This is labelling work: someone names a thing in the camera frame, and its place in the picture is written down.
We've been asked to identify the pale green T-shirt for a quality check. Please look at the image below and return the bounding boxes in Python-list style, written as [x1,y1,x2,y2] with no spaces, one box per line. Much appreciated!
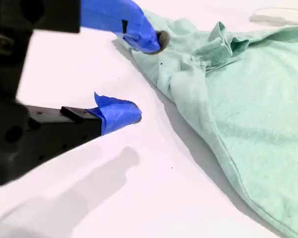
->
[113,8,298,238]

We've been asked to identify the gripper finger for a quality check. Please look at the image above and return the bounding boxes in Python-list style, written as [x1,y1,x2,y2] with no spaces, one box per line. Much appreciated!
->
[19,91,143,176]
[14,0,171,55]

